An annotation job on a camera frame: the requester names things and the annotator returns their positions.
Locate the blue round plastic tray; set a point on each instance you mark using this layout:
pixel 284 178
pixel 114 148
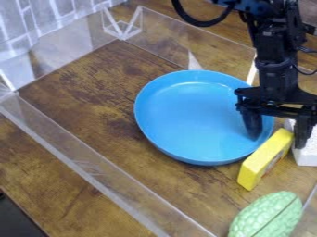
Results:
pixel 185 112

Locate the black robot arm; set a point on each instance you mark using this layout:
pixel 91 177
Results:
pixel 279 34

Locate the white speckled foam block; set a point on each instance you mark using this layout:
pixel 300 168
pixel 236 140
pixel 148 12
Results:
pixel 305 156

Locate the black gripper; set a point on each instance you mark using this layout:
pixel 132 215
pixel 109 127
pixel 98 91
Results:
pixel 279 98

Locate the green textured oval object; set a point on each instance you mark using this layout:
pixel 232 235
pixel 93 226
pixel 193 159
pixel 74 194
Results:
pixel 269 217

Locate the yellow rectangular block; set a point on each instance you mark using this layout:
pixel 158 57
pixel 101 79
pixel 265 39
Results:
pixel 261 161

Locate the clear acrylic enclosure wall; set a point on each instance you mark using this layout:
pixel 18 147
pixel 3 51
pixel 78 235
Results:
pixel 77 165

